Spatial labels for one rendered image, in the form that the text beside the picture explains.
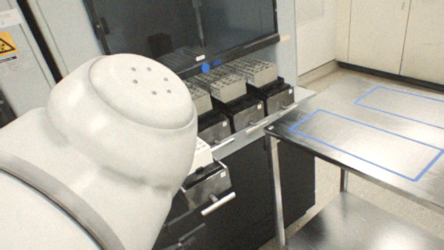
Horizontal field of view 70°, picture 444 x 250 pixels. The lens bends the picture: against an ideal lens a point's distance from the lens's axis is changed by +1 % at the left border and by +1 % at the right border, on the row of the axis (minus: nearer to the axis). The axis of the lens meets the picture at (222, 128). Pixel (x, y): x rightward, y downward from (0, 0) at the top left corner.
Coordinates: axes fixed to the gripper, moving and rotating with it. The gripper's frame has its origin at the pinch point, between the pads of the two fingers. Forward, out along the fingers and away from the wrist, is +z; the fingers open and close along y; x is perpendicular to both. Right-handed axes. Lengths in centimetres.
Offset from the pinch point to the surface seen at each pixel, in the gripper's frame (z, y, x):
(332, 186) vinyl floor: 99, 35, 75
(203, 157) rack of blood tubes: 11.8, 8.8, -10.0
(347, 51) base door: 239, 132, 55
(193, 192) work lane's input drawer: 5.3, 5.2, -4.2
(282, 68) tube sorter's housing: 65, 35, -10
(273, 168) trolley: 34.8, 8.7, 7.7
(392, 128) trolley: 56, -15, -7
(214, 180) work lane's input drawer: 11.8, 5.2, -4.3
